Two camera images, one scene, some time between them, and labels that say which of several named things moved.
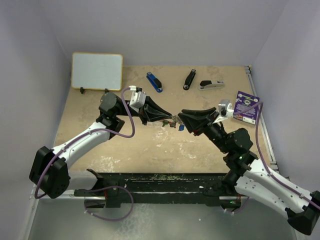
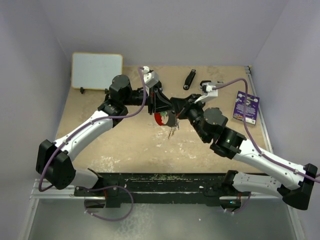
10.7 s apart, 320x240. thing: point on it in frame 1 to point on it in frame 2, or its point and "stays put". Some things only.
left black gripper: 151,111 to 156,101
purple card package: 243,101 stays put
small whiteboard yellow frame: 97,71 stays put
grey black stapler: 208,84 stays put
